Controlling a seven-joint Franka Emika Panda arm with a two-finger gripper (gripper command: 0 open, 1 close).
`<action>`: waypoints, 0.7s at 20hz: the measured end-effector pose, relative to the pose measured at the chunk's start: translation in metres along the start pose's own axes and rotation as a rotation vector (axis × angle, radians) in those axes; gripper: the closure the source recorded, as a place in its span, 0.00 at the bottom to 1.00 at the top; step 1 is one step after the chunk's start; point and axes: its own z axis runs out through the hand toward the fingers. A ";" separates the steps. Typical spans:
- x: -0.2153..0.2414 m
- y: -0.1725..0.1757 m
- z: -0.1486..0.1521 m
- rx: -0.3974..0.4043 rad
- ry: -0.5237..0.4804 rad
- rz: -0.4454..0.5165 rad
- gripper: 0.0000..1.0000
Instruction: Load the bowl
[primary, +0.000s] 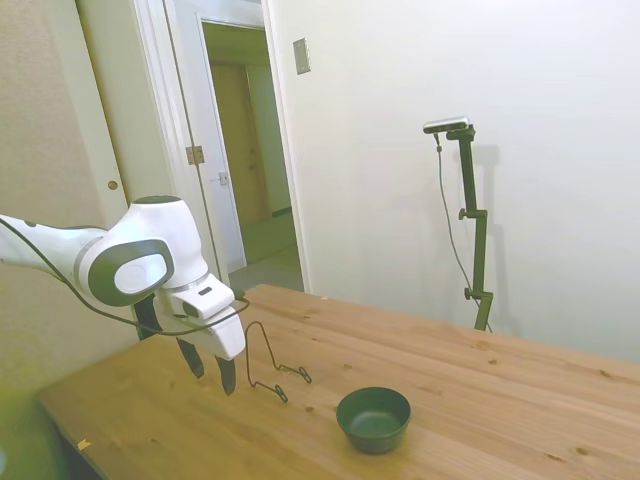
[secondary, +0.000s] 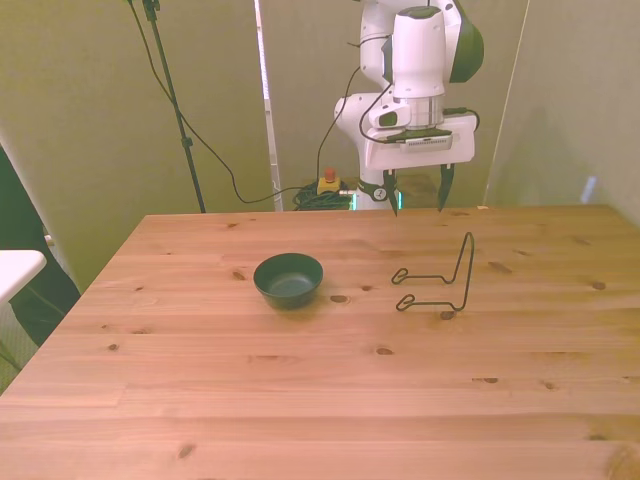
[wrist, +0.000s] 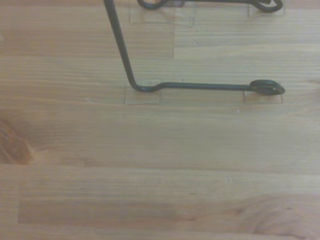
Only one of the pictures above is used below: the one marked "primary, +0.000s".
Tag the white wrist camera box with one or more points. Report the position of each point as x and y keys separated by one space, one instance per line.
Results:
x=210 y=297

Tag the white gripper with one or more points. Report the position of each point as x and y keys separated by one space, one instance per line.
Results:
x=220 y=335

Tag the black articulated camera stand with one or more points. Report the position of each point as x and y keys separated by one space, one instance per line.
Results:
x=480 y=250

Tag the grey wall switch plate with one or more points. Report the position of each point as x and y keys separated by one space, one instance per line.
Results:
x=302 y=56

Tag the dark green bowl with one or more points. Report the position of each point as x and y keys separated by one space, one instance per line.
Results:
x=372 y=440

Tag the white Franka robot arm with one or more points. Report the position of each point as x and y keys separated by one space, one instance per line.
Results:
x=160 y=225

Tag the small orange wood chip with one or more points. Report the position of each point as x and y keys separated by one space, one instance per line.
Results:
x=84 y=443

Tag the grey exterior camera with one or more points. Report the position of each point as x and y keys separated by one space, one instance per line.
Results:
x=447 y=125

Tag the white open door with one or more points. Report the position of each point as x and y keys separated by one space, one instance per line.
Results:
x=210 y=150

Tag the brass door hinge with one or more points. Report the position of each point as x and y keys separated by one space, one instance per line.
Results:
x=195 y=154

